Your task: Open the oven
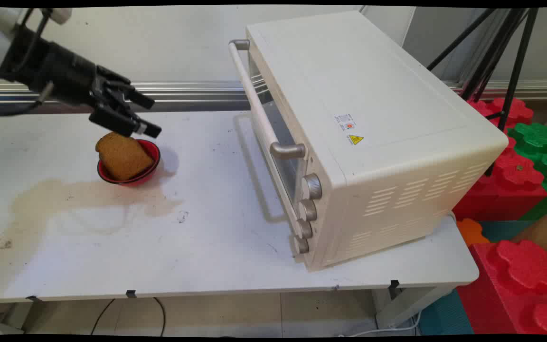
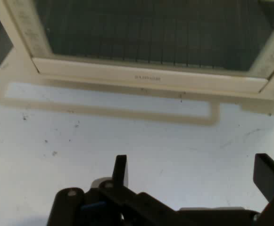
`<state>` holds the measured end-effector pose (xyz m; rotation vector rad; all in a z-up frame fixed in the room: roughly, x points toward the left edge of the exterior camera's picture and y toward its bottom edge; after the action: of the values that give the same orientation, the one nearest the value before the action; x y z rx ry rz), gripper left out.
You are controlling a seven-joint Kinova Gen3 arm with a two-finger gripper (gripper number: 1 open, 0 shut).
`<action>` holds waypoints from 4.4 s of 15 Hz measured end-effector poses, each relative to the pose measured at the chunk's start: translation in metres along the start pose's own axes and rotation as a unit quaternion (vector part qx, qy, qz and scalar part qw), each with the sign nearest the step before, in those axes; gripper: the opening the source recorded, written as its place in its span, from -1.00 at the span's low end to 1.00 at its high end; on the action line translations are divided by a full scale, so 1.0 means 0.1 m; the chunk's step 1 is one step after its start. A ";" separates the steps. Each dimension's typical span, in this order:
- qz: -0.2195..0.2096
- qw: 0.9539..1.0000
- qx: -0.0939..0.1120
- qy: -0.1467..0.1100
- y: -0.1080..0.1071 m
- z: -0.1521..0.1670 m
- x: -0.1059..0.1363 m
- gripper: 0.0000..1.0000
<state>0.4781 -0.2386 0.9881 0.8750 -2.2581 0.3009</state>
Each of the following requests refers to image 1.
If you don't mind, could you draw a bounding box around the black floor cable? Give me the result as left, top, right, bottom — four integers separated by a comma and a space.
90, 297, 166, 337

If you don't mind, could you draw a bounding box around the brown toast slice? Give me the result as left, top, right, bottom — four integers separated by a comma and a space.
95, 132, 154, 181

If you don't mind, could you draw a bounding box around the white toaster oven body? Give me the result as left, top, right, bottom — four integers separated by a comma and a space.
245, 10, 509, 272

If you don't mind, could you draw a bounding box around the black tripod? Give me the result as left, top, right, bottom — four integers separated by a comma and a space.
426, 7, 540, 177

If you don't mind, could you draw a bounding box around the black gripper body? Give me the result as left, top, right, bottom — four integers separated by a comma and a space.
0, 23, 113, 108

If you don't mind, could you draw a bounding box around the aluminium wall rail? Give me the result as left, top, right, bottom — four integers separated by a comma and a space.
0, 80, 547, 114

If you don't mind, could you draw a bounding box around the teal foam mat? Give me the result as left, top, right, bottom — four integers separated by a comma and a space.
418, 289, 474, 336

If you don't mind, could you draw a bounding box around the large red foam block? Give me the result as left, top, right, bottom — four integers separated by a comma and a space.
456, 239, 547, 336

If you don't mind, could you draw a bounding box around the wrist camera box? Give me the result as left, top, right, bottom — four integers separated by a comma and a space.
41, 7, 73, 25

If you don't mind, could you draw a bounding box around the orange foam block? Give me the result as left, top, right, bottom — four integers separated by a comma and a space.
456, 218, 490, 247

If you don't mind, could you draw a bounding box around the green foam block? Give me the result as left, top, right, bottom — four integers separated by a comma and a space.
508, 122, 547, 221

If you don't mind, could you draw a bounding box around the white table leg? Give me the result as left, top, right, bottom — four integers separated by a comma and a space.
372, 285, 455, 329

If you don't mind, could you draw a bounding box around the oven warning sticker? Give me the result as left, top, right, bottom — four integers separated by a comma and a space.
334, 113, 365, 146

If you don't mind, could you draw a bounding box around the red bowl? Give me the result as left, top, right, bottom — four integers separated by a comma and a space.
97, 139, 161, 186

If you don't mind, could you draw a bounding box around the glass oven door with handle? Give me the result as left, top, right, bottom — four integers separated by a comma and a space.
228, 39, 308, 225

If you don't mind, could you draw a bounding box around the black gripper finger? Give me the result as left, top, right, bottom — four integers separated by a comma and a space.
97, 66, 156, 110
88, 102, 162, 139

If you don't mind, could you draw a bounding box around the white floor cable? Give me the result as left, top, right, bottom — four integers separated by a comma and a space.
338, 311, 422, 338

